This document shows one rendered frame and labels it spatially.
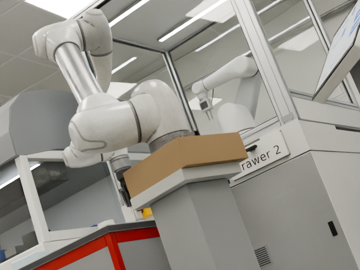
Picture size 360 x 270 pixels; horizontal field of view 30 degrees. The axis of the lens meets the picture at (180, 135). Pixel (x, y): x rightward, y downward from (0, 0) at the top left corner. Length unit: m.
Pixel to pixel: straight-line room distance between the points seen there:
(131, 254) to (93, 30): 0.91
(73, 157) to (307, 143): 1.02
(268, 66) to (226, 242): 1.01
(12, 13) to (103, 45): 2.39
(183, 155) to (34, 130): 1.64
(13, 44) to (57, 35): 2.86
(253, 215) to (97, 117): 0.98
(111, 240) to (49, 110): 1.35
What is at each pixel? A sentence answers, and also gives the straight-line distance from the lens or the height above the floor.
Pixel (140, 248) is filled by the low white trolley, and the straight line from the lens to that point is 2.73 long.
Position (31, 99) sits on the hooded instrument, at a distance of 3.73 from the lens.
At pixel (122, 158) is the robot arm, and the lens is 3.02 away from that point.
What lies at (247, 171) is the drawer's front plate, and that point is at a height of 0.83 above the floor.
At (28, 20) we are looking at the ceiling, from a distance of 5.29.
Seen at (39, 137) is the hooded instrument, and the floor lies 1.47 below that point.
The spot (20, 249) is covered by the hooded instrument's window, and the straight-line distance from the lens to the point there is 3.48.
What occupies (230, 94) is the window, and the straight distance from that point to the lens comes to 3.02.
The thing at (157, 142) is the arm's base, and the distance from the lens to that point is 2.27.
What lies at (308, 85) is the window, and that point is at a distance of 3.23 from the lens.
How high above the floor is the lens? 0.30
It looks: 15 degrees up
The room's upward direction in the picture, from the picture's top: 20 degrees counter-clockwise
